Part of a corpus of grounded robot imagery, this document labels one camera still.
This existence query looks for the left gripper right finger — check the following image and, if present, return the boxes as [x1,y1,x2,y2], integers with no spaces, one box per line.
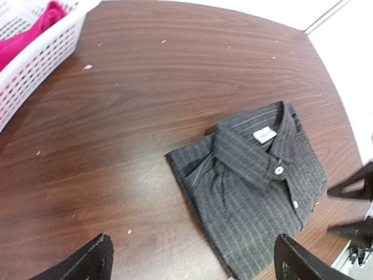
[274,234,350,280]

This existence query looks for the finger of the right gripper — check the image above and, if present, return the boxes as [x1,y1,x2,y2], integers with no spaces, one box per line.
[327,162,372,201]
[327,217,372,248]

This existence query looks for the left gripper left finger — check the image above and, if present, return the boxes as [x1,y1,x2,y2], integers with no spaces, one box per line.
[31,233,114,280]

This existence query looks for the black pinstriped shirt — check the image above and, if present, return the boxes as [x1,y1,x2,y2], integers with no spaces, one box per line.
[166,101,327,279]

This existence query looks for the red garment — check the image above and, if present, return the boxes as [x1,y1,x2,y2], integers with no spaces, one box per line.
[1,1,67,71]

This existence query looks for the white plastic laundry basket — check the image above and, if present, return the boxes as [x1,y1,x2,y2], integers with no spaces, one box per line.
[1,1,99,128]

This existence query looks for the right aluminium corner post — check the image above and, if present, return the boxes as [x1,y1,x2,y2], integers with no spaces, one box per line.
[303,0,350,35]

